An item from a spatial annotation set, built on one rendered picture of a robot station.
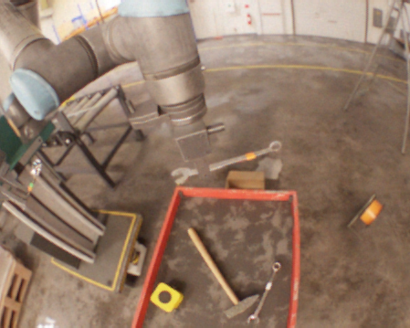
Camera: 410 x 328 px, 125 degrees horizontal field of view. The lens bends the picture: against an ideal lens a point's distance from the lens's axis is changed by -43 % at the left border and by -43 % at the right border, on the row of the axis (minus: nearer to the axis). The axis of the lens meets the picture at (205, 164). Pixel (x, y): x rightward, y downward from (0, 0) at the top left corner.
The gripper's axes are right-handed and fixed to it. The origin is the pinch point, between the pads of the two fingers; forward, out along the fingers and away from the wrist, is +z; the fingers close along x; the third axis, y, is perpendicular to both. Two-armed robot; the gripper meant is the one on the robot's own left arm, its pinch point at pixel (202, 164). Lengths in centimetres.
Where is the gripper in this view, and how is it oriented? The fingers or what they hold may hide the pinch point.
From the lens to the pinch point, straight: 41.1
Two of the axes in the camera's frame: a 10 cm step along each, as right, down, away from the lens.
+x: -1.9, -6.8, 7.0
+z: 2.0, 6.7, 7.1
